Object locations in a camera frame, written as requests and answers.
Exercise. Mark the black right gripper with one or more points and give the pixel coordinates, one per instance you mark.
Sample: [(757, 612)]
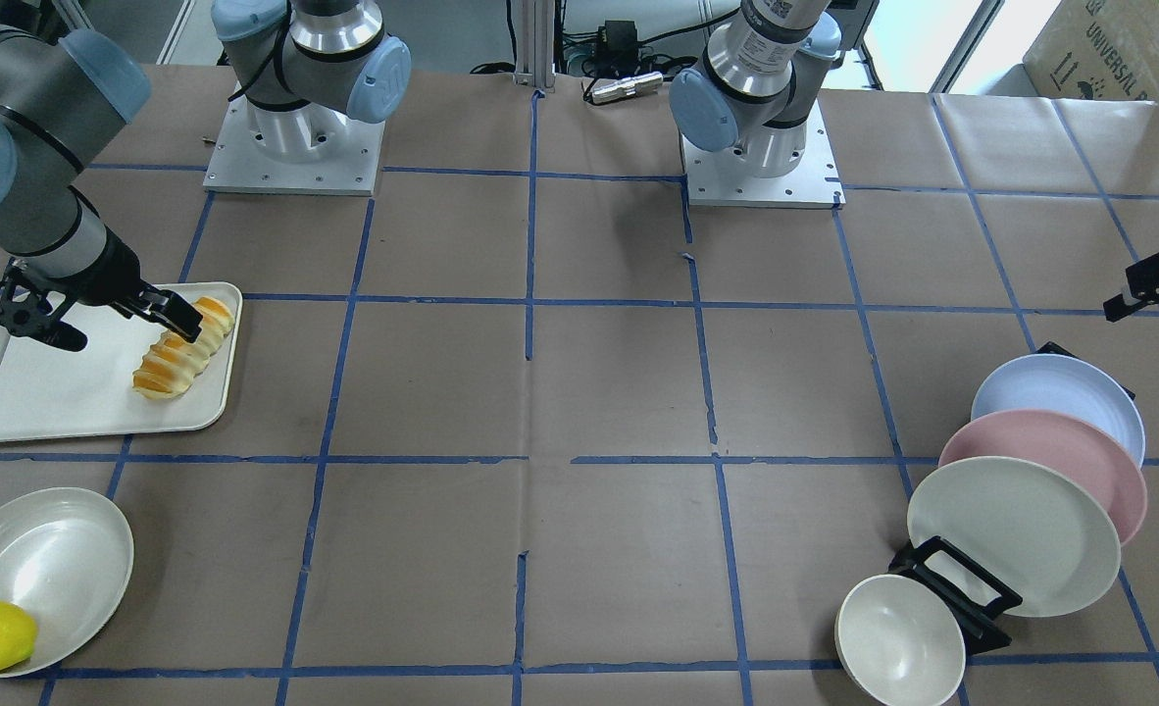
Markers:
[(112, 276)]

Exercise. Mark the striped bread roll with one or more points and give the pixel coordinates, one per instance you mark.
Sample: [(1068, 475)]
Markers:
[(171, 365)]

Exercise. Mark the blue plate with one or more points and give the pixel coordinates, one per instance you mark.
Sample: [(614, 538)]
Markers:
[(1066, 385)]

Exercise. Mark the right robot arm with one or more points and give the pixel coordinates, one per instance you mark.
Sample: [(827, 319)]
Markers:
[(306, 69)]

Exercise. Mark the pink plate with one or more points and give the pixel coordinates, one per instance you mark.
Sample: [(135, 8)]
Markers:
[(1075, 448)]

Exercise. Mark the white plate with lemon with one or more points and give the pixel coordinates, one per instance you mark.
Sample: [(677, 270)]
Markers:
[(66, 556)]

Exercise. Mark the cream plate in rack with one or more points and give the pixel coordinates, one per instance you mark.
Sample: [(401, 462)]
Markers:
[(1037, 531)]

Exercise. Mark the white rectangular tray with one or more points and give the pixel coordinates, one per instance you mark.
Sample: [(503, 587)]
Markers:
[(47, 393)]

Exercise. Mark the cardboard box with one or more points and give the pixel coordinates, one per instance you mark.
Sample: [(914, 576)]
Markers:
[(1097, 50)]

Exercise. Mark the black dish rack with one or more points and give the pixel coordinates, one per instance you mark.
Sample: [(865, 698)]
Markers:
[(974, 596)]

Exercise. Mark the cream bowl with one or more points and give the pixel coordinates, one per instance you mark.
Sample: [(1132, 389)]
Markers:
[(898, 642)]

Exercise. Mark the silver flashlight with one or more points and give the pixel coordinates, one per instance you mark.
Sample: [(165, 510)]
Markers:
[(623, 88)]

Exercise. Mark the black power adapter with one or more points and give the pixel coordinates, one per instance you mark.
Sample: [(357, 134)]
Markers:
[(616, 37)]

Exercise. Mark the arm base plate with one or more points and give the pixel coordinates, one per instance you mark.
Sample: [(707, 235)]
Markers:
[(761, 186), (312, 150)]

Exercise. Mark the aluminium frame post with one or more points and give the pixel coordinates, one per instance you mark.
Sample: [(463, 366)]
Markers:
[(535, 52)]

